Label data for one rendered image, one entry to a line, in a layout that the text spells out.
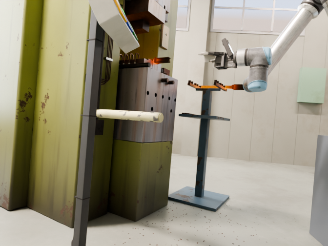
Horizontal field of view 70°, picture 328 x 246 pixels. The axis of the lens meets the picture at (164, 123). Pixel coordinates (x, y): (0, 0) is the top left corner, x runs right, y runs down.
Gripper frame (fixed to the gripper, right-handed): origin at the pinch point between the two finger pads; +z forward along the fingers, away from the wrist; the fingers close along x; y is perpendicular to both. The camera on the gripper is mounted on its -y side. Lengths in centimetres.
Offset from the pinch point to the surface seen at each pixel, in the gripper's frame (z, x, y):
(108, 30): 11, -64, 7
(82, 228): 23, -59, 87
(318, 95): -71, 373, -29
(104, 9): 8, -70, 2
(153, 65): 33.0, -2.7, 3.6
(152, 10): 33.0, -8.0, -29.4
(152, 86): 27.0, -10.0, 18.6
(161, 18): 33.0, 3.2, -28.9
